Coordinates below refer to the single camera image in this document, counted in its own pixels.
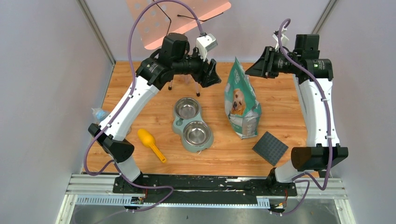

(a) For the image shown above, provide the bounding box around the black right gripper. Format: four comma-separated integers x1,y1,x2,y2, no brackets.
245,46,300,78

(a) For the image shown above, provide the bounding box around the green dog food bag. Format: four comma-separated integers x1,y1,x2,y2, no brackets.
224,58,262,139

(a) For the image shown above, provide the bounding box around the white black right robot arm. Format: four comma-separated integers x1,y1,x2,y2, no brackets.
246,34,348,195

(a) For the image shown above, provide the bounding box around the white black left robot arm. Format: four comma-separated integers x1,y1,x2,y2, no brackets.
88,33,221,193

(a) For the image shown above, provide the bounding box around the green double pet bowl stand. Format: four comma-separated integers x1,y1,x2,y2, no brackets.
172,97,214,153

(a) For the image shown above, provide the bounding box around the near steel bowl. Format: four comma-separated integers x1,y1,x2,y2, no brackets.
183,121,212,146

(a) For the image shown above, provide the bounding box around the dark grey studded plate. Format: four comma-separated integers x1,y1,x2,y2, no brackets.
252,132,289,166

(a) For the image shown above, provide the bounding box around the pink music stand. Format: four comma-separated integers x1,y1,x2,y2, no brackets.
125,0,232,97

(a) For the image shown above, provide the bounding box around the yellow plastic scoop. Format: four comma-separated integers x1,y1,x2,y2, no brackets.
137,128,167,163

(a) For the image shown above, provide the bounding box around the clear blue water bottle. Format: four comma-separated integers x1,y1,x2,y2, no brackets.
92,108,110,124

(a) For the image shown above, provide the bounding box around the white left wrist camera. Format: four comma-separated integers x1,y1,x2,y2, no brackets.
196,34,218,61

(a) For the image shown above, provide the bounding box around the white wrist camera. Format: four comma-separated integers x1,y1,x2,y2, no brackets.
272,28,289,50
196,34,218,61

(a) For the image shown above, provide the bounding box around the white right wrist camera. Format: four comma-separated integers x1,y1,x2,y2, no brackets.
272,28,289,50

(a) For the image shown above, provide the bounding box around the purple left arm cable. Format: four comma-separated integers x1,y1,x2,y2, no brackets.
83,0,207,214

